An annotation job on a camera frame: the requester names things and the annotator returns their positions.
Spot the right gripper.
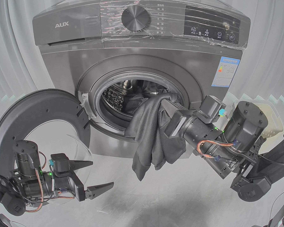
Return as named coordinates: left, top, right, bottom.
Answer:
left=160, top=99, right=224, bottom=151

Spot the grey washing machine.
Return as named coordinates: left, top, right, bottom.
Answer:
left=32, top=0, right=251, bottom=159

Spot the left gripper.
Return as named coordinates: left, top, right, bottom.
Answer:
left=51, top=160, right=115, bottom=202

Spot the washing machine door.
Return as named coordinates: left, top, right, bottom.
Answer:
left=0, top=89, right=93, bottom=204

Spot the heap of dark clothes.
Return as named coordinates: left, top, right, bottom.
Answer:
left=126, top=94, right=154, bottom=116

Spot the black garment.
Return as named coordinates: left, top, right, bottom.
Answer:
left=124, top=89, right=187, bottom=182

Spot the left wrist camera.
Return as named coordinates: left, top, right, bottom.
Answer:
left=49, top=153, right=71, bottom=177

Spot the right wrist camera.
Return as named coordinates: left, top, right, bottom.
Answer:
left=198, top=95, right=228, bottom=124

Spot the cream laundry basket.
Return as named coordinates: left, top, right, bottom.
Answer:
left=231, top=99, right=284, bottom=151

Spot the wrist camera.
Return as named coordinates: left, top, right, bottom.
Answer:
left=198, top=95, right=228, bottom=124
left=49, top=153, right=71, bottom=177

